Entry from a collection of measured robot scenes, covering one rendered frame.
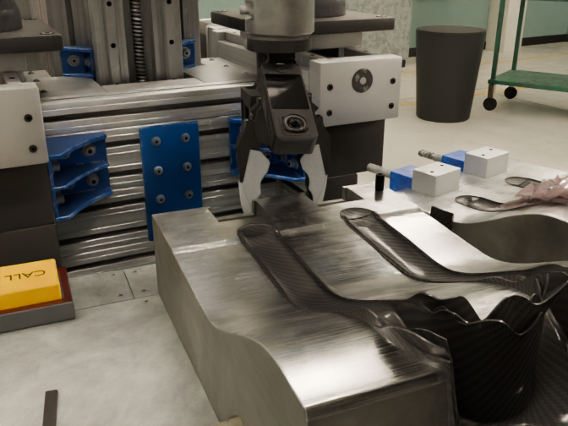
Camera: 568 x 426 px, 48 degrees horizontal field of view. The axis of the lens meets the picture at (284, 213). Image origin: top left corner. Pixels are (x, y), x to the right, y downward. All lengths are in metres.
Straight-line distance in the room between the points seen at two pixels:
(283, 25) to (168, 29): 0.39
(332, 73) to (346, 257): 0.39
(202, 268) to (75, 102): 0.43
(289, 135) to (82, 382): 0.29
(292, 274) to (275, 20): 0.27
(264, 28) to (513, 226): 0.33
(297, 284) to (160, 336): 0.16
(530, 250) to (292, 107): 0.28
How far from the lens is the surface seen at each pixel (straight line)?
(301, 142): 0.64
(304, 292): 0.52
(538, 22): 9.05
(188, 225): 0.62
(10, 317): 0.66
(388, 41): 6.71
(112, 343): 0.62
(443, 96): 4.63
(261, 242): 0.60
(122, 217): 0.97
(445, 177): 0.81
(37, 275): 0.68
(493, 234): 0.71
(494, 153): 0.91
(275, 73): 0.70
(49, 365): 0.61
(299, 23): 0.69
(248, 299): 0.50
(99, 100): 0.92
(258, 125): 0.71
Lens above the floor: 1.14
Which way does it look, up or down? 22 degrees down
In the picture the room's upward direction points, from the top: straight up
